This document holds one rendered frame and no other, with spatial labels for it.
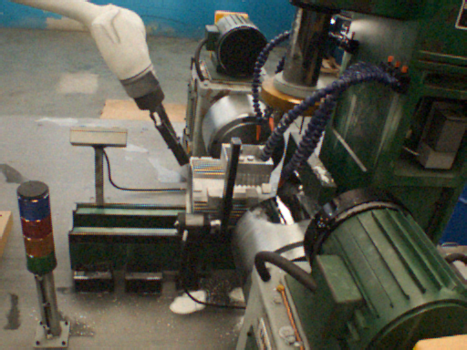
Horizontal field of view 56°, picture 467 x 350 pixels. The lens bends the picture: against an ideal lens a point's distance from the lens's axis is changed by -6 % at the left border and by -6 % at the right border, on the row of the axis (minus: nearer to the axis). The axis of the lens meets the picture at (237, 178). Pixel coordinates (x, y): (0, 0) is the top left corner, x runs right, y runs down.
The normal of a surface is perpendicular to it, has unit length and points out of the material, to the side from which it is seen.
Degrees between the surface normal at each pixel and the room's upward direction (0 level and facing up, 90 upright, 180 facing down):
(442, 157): 90
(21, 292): 0
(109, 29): 77
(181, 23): 90
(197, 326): 0
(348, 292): 0
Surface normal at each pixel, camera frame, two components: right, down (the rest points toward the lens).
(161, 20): 0.18, 0.53
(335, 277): 0.15, -0.84
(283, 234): -0.27, -0.78
